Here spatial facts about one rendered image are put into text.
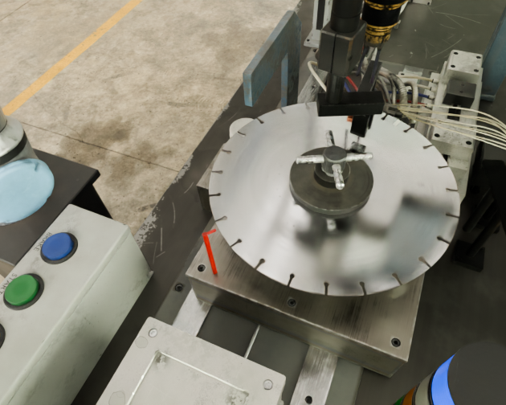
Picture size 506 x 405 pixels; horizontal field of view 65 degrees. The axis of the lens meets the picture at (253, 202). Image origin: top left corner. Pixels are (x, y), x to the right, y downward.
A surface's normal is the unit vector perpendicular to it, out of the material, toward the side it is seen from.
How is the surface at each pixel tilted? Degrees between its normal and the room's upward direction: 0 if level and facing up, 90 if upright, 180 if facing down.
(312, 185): 5
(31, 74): 0
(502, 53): 90
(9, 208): 98
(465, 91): 0
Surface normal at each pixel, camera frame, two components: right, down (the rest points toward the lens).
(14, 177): 0.74, 0.59
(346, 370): -0.04, -0.60
